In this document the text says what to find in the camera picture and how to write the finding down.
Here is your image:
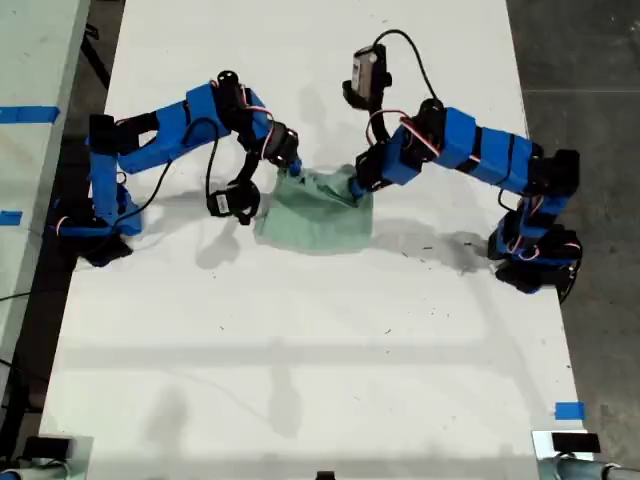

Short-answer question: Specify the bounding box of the black camera stalk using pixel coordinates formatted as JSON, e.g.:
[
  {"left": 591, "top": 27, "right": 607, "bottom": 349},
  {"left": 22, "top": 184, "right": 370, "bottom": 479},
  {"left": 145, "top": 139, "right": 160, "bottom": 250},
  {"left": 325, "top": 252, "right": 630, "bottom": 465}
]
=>
[
  {"left": 234, "top": 149, "right": 264, "bottom": 186},
  {"left": 367, "top": 102, "right": 389, "bottom": 146}
]

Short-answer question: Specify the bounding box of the black stand leg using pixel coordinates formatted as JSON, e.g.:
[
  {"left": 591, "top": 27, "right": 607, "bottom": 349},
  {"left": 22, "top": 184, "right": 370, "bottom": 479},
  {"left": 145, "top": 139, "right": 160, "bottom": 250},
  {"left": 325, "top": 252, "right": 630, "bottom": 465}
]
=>
[{"left": 82, "top": 22, "right": 114, "bottom": 91}]

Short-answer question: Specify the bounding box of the pale green T-shirt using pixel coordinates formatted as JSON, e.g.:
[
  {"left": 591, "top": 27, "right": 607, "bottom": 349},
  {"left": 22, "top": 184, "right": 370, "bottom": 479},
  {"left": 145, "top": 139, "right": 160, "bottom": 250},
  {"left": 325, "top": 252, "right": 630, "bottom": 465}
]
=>
[{"left": 253, "top": 163, "right": 375, "bottom": 257}]

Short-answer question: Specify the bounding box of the black camera box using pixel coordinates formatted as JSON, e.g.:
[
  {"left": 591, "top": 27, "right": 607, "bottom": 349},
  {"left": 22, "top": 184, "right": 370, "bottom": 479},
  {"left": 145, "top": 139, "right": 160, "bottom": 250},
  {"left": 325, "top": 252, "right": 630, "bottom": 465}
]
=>
[
  {"left": 206, "top": 180, "right": 261, "bottom": 226},
  {"left": 342, "top": 44, "right": 392, "bottom": 110}
]

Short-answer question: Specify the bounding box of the long blue tape strip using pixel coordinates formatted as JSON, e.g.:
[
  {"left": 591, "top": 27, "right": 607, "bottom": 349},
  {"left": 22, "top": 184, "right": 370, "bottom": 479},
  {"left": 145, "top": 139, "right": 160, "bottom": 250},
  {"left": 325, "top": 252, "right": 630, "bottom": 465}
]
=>
[{"left": 0, "top": 105, "right": 61, "bottom": 124}]

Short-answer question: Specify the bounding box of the black camera cable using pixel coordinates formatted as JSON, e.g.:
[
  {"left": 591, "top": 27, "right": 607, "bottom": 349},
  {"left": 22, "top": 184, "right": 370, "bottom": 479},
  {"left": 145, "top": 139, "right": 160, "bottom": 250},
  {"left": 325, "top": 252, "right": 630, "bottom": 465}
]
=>
[
  {"left": 109, "top": 117, "right": 234, "bottom": 236},
  {"left": 373, "top": 29, "right": 444, "bottom": 104}
]

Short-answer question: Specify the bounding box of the black base cable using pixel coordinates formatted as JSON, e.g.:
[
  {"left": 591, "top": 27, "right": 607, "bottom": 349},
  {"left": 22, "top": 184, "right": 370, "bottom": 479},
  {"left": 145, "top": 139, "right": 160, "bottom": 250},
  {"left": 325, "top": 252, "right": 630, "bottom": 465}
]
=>
[{"left": 558, "top": 244, "right": 585, "bottom": 306}]

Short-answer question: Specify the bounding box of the grey pipe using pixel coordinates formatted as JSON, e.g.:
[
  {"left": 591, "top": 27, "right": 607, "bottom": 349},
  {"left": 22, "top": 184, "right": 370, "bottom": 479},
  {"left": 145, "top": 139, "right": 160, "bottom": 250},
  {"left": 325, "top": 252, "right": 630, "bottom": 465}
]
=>
[
  {"left": 0, "top": 462, "right": 71, "bottom": 480},
  {"left": 537, "top": 457, "right": 640, "bottom": 480}
]

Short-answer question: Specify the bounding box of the grey side table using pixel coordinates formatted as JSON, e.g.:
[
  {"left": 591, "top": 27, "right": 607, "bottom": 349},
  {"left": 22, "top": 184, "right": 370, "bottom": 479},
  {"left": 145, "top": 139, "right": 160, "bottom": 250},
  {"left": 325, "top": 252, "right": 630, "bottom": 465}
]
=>
[{"left": 0, "top": 0, "right": 92, "bottom": 401}]

